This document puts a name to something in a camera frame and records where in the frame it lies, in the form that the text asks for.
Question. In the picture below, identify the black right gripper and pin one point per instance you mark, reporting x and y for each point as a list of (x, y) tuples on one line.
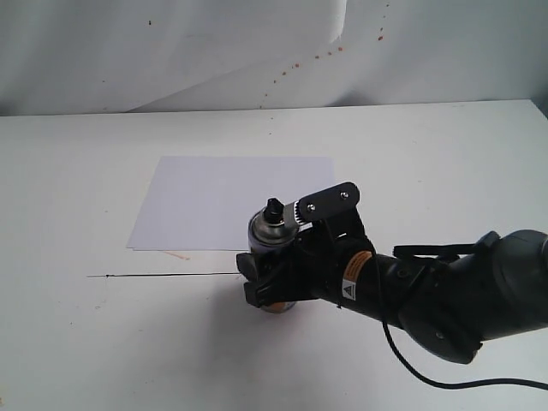
[(331, 261)]

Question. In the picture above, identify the white dotted spray paint can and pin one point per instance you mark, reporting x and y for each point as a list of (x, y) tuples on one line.
[(267, 234)]

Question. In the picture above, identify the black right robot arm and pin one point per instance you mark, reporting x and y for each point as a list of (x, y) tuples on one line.
[(449, 299)]

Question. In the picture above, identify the white paper sheet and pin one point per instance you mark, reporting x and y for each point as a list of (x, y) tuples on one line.
[(205, 203)]

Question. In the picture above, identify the white backdrop sheet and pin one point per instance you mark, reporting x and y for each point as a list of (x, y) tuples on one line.
[(78, 57)]

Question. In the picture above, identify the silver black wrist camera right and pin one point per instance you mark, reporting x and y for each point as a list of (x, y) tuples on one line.
[(321, 205)]

